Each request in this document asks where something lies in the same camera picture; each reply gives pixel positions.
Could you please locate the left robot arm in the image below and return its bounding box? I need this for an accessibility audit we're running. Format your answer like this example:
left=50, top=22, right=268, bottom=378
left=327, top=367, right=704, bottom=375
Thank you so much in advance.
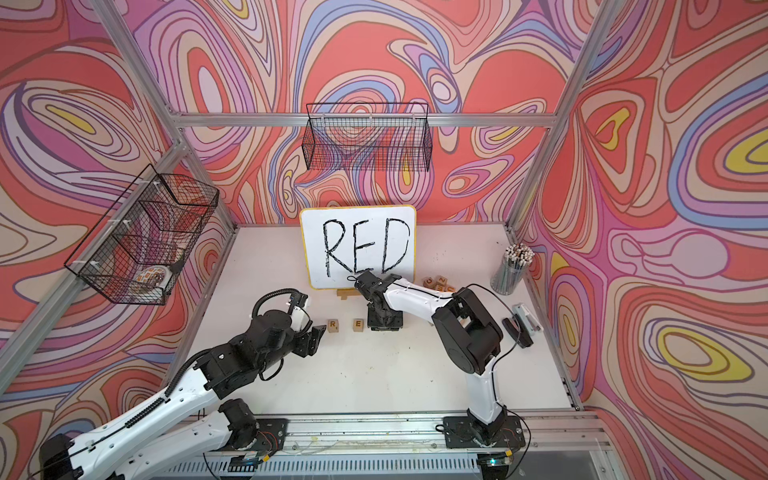
left=36, top=288, right=325, bottom=479

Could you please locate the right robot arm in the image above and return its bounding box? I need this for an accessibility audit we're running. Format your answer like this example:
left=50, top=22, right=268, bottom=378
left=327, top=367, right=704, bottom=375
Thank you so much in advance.
left=347, top=271, right=507, bottom=446

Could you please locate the whiteboard with RED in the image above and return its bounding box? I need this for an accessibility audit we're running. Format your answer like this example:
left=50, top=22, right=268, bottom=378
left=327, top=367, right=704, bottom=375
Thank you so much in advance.
left=299, top=205, right=417, bottom=290

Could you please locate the wooden whiteboard stand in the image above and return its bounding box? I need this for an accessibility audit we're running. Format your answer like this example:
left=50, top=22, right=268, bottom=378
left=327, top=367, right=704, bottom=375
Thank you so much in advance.
left=336, top=288, right=361, bottom=301

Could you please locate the cup of pencils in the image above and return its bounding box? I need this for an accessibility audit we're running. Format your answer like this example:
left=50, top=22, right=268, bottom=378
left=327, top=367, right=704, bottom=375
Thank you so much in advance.
left=491, top=243, right=534, bottom=295

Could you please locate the black stapler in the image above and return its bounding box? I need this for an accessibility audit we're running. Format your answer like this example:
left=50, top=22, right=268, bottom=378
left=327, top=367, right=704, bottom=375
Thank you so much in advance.
left=502, top=303, right=542, bottom=349

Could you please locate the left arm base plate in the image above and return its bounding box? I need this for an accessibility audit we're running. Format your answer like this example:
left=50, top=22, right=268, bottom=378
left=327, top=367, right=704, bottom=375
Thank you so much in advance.
left=228, top=418, right=289, bottom=454

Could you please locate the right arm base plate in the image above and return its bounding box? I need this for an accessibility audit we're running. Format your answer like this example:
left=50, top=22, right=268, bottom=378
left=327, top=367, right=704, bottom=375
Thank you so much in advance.
left=435, top=413, right=526, bottom=451

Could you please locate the back wire basket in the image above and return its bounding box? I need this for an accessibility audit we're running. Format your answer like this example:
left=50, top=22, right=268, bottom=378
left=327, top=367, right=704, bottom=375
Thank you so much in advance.
left=301, top=101, right=433, bottom=173

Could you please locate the wire basket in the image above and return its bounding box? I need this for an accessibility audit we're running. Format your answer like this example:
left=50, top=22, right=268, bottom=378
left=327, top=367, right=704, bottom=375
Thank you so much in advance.
left=301, top=101, right=433, bottom=173
left=64, top=166, right=219, bottom=306

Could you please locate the left wire basket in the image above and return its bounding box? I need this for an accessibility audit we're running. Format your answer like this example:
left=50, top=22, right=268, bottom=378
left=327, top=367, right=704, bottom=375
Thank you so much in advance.
left=64, top=166, right=219, bottom=306

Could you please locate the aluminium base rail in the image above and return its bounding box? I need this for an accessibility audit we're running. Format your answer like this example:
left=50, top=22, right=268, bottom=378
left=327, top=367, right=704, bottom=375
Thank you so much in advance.
left=159, top=410, right=629, bottom=479

